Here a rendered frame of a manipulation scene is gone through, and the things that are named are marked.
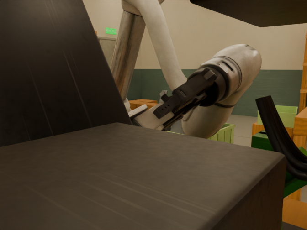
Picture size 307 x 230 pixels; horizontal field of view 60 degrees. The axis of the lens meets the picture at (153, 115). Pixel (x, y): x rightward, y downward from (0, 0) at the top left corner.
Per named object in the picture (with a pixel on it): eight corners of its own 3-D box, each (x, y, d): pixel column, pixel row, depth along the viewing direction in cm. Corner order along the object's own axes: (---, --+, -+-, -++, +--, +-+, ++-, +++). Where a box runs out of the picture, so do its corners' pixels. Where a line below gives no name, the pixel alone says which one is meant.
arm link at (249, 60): (255, 69, 54) (225, 115, 63) (277, 52, 65) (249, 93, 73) (212, 43, 58) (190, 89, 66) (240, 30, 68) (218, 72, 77)
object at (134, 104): (119, 118, 684) (119, 101, 676) (141, 114, 745) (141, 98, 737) (154, 125, 607) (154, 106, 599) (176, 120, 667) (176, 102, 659)
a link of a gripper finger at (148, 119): (172, 117, 43) (175, 114, 42) (145, 136, 38) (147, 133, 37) (160, 104, 43) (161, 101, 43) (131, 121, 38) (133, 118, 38)
